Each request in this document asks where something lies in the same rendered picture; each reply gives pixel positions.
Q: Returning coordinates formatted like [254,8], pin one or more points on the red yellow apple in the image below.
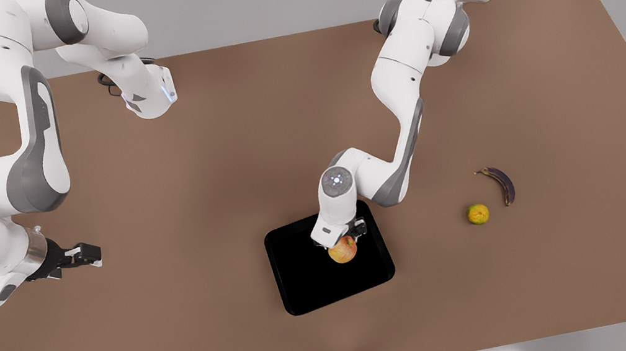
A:
[342,250]

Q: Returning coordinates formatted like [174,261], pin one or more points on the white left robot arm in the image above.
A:
[399,86]

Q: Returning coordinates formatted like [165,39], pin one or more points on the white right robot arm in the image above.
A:
[29,170]

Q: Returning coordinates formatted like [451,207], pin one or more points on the black square tray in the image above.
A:
[328,273]

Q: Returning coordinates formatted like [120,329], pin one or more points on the yellow green orange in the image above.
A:
[478,214]

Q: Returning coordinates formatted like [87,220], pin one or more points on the overripe dark banana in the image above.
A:
[504,183]

